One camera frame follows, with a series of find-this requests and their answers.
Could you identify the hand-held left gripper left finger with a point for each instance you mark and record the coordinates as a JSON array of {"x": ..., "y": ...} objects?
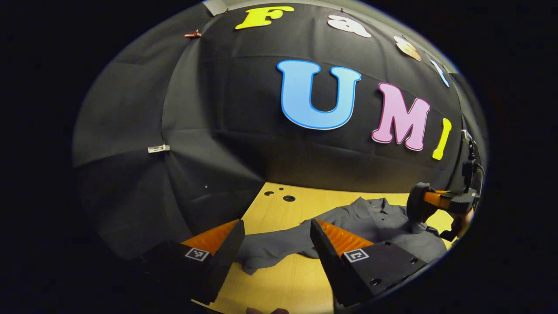
[{"x": 226, "y": 253}]

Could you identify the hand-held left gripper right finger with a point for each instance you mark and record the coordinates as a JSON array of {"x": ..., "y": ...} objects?
[{"x": 324, "y": 257}]

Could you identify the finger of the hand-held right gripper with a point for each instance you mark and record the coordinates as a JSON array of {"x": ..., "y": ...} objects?
[{"x": 418, "y": 203}]

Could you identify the grey collared shirt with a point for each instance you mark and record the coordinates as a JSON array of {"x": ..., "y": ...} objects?
[{"x": 375, "y": 218}]

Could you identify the white clip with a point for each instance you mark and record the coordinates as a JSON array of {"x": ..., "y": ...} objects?
[{"x": 158, "y": 148}]

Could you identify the black backdrop cloth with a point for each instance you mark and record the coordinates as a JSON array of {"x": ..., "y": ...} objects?
[{"x": 218, "y": 109}]

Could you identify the red clip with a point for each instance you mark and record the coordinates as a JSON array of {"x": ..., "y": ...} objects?
[{"x": 192, "y": 34}]

